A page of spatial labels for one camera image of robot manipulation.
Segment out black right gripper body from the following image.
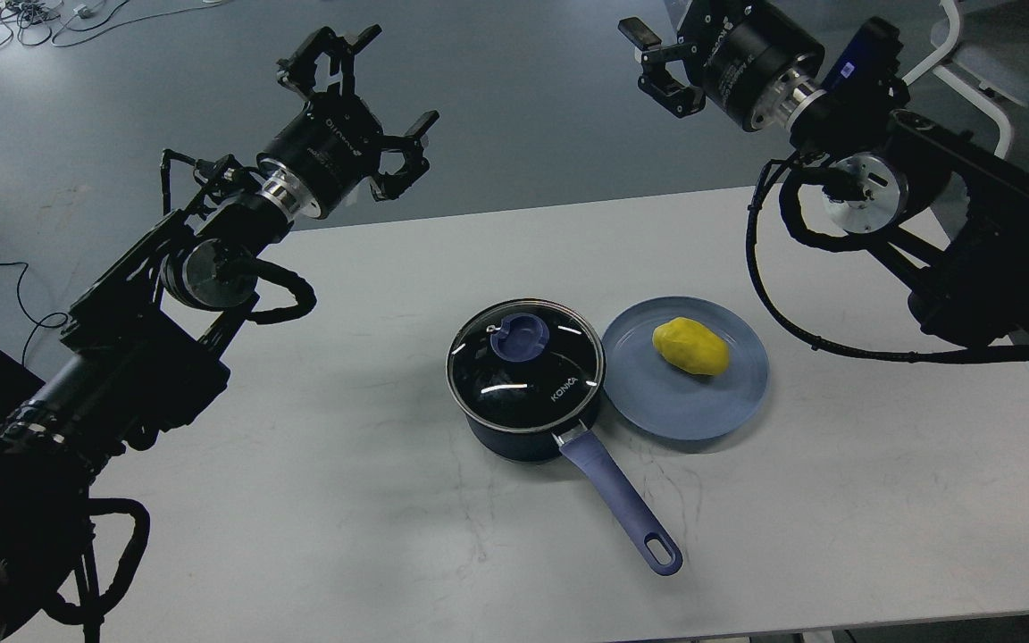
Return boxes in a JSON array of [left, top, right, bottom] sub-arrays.
[[677, 1, 825, 133]]

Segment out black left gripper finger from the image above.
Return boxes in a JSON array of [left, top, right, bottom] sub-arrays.
[[369, 111, 440, 201], [275, 24, 382, 106]]

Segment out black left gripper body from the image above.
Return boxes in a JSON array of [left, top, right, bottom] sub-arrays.
[[256, 95, 383, 221]]

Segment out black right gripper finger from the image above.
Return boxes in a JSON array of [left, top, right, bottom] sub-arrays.
[[618, 17, 706, 118]]

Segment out glass pot lid blue knob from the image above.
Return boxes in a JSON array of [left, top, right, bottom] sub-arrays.
[[447, 298, 607, 426]]

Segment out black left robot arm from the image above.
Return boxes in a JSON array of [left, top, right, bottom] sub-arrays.
[[0, 24, 439, 642]]

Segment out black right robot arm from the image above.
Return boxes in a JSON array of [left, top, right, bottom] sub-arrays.
[[618, 1, 1029, 363]]

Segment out dark blue saucepan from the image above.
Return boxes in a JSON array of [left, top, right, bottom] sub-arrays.
[[446, 298, 683, 575]]

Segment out white office chair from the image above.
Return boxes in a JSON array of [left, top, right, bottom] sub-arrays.
[[903, 1, 1029, 159]]

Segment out blue plate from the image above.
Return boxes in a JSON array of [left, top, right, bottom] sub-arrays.
[[601, 296, 769, 443]]

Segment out floor cables and power strip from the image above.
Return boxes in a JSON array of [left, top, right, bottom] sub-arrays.
[[0, 0, 230, 60]]

